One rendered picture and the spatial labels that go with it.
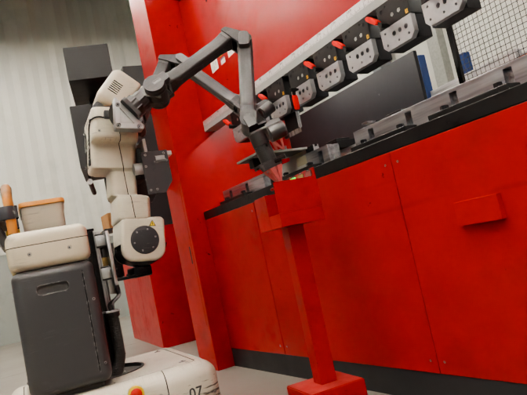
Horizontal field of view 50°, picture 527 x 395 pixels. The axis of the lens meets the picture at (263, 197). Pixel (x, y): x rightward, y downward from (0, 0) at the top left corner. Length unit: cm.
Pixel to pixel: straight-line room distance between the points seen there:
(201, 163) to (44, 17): 730
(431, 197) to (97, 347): 115
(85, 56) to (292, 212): 196
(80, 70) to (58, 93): 639
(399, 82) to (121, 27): 804
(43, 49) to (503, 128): 899
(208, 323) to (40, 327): 146
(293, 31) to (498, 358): 152
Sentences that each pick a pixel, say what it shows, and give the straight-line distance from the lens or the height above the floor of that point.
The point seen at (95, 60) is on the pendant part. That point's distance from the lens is 347.
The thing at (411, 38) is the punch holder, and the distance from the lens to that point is 198.
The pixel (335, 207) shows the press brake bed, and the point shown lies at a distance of 216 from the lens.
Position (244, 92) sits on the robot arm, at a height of 115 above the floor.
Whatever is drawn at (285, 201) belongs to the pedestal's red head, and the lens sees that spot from 186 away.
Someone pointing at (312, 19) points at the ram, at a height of 147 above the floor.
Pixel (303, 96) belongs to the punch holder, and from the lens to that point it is 245.
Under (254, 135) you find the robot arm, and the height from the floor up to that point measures 98.
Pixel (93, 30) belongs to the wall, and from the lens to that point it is 1031.
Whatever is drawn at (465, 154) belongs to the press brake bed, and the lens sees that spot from 170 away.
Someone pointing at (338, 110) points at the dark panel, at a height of 125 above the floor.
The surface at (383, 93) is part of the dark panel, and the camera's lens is 287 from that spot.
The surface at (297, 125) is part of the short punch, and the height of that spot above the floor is 111.
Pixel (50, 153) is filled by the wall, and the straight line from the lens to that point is 955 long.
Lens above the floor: 61
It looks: 5 degrees up
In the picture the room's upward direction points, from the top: 12 degrees counter-clockwise
